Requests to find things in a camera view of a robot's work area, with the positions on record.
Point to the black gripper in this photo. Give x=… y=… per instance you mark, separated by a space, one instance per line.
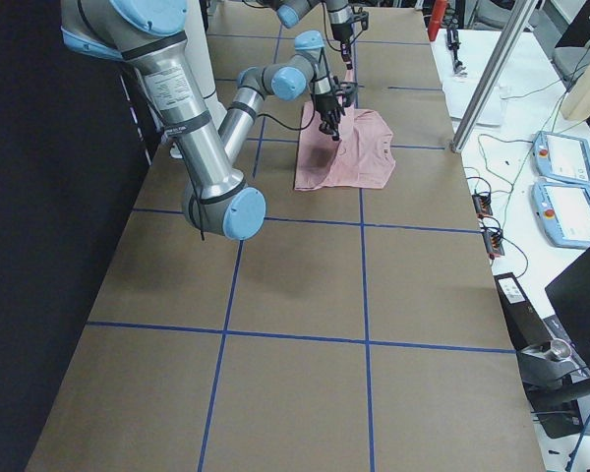
x=325 y=103
x=342 y=34

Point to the pink Snoopy t-shirt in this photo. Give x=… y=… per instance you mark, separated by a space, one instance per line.
x=360 y=158

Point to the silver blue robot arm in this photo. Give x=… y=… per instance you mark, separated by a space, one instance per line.
x=292 y=12
x=165 y=42

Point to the upper blue teach pendant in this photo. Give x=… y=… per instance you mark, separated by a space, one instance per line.
x=561 y=157

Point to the blue teach pendant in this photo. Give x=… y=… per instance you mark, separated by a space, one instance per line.
x=564 y=213
x=561 y=157

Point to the lower blue teach pendant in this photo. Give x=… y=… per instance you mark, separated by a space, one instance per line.
x=564 y=213

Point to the black power box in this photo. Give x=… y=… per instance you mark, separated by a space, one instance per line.
x=524 y=325

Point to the black computer monitor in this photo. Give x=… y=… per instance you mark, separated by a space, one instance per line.
x=569 y=294

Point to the aluminium frame post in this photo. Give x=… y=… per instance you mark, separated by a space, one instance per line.
x=515 y=26

